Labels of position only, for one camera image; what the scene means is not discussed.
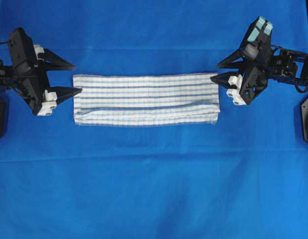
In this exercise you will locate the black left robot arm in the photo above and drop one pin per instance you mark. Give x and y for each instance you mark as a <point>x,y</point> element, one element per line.
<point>6,73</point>

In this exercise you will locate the blue white striped towel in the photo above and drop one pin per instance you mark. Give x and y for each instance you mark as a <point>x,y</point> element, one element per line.
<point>142,101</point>

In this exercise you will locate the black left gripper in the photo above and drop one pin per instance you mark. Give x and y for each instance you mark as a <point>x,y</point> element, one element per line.
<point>33,86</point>

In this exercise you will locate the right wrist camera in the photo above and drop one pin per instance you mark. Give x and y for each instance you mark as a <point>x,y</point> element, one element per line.
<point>256,44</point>

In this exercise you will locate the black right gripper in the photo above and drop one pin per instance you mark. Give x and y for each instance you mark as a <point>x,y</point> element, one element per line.
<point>245,84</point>

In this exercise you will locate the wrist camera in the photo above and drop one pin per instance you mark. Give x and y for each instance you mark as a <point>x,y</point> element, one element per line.
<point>21,48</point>
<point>256,44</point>

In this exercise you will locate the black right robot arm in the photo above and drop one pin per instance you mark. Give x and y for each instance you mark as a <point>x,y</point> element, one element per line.
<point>288,67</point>

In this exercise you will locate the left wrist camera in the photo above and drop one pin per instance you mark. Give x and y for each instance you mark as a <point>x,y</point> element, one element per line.
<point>21,48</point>

